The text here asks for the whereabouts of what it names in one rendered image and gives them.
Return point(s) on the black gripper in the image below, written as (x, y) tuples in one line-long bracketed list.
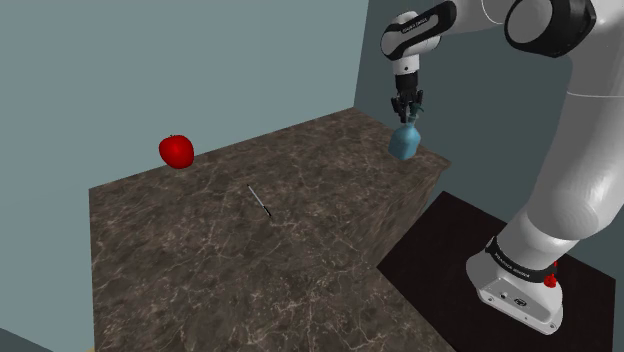
[(405, 92)]

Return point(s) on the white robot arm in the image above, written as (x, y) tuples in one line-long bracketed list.
[(575, 161)]

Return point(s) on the blue glass bottle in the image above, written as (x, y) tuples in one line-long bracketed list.
[(403, 142)]

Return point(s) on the silver black pen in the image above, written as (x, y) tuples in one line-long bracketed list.
[(259, 200)]

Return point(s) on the dark robot stand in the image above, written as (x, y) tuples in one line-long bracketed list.
[(438, 273)]

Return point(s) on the red apple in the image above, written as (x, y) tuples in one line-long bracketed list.
[(176, 151)]

